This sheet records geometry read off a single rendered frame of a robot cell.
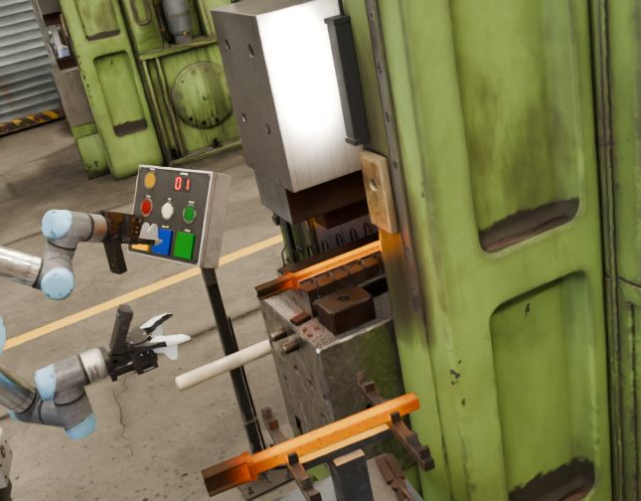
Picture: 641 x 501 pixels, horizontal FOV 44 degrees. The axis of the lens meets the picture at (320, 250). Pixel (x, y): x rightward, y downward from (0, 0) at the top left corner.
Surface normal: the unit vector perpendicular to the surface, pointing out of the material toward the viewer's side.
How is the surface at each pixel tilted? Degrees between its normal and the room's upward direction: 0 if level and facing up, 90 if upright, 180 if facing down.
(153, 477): 0
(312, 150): 90
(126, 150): 90
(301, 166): 90
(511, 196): 89
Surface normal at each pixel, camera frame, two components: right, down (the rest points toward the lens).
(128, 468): -0.18, -0.89
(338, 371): 0.43, 0.30
